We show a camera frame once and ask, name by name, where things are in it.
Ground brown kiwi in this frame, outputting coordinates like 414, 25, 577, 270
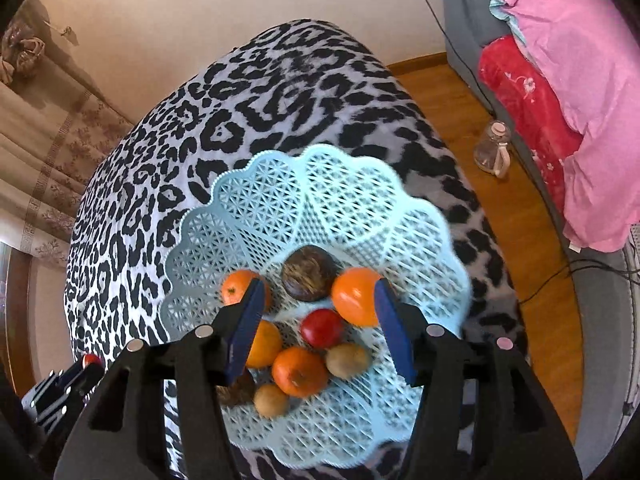
253, 384, 291, 418
325, 343, 372, 380

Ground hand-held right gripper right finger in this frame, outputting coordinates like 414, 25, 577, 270
375, 280, 583, 480

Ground light blue cloth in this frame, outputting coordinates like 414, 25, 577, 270
487, 0, 531, 56

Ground small mandarin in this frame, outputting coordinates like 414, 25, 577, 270
221, 270, 272, 311
272, 346, 330, 398
245, 320, 283, 368

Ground beige patterned curtain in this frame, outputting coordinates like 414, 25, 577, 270
0, 0, 136, 271

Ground clear plastic bottle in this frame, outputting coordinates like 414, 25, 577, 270
473, 120, 513, 178

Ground red apple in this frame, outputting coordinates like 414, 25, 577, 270
300, 308, 346, 350

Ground large orange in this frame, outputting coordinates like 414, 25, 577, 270
331, 267, 383, 327

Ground black floor cable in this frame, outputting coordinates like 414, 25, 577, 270
517, 257, 640, 306

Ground grey sofa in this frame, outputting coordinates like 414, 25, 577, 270
435, 0, 640, 461

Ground dark brown round fruit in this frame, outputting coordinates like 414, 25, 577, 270
217, 369, 257, 407
280, 245, 335, 303

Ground light blue plastic basket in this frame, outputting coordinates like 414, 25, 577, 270
161, 144, 473, 470

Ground pink blanket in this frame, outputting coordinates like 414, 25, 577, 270
479, 0, 640, 253

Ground red floral blanket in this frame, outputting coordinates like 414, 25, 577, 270
477, 35, 586, 213

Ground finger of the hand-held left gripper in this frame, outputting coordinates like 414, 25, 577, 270
50, 362, 106, 401
21, 372, 71, 428

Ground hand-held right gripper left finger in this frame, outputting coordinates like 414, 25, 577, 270
54, 277, 266, 480

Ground leopard print tablecloth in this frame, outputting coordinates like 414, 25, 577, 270
62, 19, 528, 480

